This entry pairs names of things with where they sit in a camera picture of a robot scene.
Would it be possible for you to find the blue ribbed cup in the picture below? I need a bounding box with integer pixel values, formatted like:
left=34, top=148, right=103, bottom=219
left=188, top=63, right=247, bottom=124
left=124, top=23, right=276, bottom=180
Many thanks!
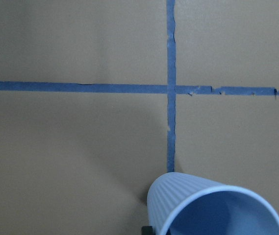
left=147, top=172, right=279, bottom=235

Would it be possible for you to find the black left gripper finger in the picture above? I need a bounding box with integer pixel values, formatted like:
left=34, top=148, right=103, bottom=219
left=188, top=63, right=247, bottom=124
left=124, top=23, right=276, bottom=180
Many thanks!
left=141, top=226, right=152, bottom=235

